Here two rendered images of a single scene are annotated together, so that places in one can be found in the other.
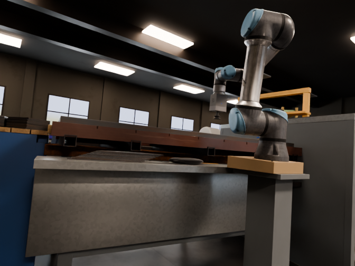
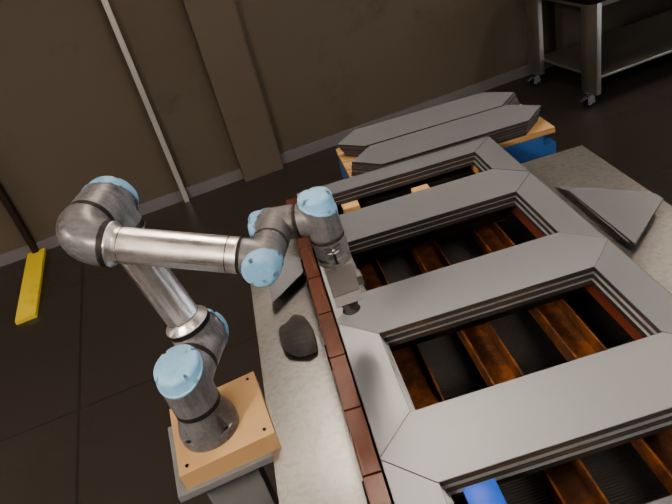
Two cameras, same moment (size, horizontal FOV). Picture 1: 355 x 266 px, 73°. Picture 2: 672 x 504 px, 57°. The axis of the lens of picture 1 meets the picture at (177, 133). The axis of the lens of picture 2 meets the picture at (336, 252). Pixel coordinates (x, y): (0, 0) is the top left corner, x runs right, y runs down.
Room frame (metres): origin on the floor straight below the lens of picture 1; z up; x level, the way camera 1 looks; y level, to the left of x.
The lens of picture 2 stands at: (1.96, -1.28, 1.85)
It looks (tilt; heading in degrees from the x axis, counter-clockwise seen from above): 32 degrees down; 115
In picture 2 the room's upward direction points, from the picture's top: 15 degrees counter-clockwise
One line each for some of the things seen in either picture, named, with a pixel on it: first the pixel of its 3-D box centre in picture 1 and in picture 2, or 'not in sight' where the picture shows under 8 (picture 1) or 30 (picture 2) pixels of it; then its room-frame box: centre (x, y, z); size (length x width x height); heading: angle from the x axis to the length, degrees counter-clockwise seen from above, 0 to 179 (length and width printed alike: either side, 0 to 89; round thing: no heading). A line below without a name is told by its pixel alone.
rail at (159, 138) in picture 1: (209, 143); (333, 342); (1.38, -0.19, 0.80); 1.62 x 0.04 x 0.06; 118
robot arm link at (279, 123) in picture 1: (272, 123); (185, 379); (1.10, -0.44, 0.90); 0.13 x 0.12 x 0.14; 100
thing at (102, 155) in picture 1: (115, 155); (285, 269); (1.04, 0.26, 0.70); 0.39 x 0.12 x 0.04; 118
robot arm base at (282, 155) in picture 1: (271, 149); (203, 414); (1.11, -0.44, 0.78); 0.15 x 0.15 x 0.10
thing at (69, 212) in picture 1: (177, 202); not in sight; (1.25, -0.03, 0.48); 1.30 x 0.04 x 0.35; 118
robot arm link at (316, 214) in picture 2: (220, 77); (319, 215); (1.47, -0.24, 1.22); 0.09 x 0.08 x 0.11; 10
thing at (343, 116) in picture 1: (291, 126); not in sight; (2.16, -1.03, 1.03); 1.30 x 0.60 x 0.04; 28
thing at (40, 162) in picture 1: (188, 167); (292, 344); (1.18, -0.07, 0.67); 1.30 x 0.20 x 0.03; 118
